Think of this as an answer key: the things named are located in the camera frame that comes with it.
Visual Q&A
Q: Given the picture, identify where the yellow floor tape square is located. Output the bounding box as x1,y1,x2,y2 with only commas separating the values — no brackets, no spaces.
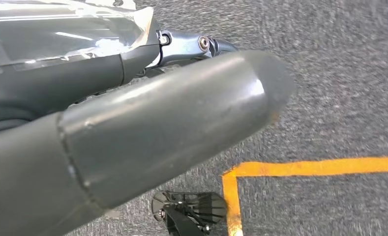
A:
222,155,388,236

